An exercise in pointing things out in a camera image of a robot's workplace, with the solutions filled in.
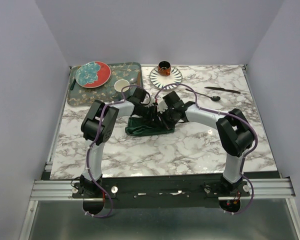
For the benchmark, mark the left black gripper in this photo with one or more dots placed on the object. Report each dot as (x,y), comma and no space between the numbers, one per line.
(153,119)

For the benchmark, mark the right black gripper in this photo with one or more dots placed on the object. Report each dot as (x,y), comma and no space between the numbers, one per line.
(167,125)

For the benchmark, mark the dark green cloth napkin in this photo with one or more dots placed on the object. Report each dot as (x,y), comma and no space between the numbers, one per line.
(140,127)

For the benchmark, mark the black spoon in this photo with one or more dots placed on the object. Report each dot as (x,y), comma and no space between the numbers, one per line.
(214,98)

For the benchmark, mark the black knife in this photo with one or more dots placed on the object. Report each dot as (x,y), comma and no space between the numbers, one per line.
(222,89)

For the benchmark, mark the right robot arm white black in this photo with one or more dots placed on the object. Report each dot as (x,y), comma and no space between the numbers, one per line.
(235,133)

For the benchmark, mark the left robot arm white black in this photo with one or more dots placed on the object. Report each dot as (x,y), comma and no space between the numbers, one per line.
(99,123)

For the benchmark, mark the white striped saucer plate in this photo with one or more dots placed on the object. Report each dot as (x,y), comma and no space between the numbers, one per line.
(166,82)

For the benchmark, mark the silver spoon on tray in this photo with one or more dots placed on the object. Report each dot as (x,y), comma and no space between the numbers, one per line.
(132,80)

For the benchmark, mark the brown glazed cup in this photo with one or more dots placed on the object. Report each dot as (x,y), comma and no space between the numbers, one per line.
(164,68)

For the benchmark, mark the red and teal plate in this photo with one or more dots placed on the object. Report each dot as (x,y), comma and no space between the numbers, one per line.
(93,74)

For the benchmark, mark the floral teal serving tray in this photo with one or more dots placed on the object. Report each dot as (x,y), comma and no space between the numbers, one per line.
(81,96)

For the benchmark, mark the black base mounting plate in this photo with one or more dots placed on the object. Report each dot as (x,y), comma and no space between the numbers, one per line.
(168,191)

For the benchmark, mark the cream mug with teal handle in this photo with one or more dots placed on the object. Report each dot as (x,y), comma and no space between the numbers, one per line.
(120,84)

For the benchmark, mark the green handled utensil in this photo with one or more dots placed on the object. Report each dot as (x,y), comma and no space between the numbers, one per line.
(73,84)

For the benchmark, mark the aluminium frame rail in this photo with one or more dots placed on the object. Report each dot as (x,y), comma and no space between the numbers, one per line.
(61,190)

